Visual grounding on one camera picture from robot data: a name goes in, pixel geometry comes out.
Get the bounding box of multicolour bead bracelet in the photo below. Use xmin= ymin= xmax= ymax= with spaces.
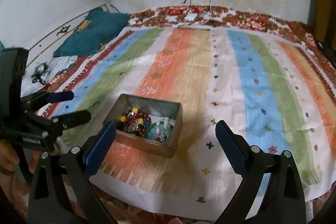
xmin=116 ymin=107 xmax=153 ymax=135

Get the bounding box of green jade bangle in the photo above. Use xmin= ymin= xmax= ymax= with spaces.
xmin=146 ymin=122 xmax=169 ymax=143

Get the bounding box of light blue bead bracelet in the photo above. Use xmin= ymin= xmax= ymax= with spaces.
xmin=153 ymin=121 xmax=176 ymax=143

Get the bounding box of white pink bead bracelet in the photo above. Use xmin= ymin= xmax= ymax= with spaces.
xmin=157 ymin=116 xmax=173 ymax=130

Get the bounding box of left human hand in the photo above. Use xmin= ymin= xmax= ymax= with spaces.
xmin=0 ymin=140 xmax=42 ymax=173

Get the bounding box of white grey crumpled cloth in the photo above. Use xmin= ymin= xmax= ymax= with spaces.
xmin=21 ymin=56 xmax=78 ymax=97

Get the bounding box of floral brown bed sheet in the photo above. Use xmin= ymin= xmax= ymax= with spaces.
xmin=0 ymin=4 xmax=336 ymax=224

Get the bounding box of silver metal tin box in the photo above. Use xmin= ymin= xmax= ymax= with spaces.
xmin=103 ymin=94 xmax=183 ymax=158

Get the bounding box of teal quilted blanket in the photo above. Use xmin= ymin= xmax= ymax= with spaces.
xmin=53 ymin=7 xmax=129 ymax=57

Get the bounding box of white charger adapter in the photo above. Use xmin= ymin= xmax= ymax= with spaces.
xmin=184 ymin=12 xmax=198 ymax=22

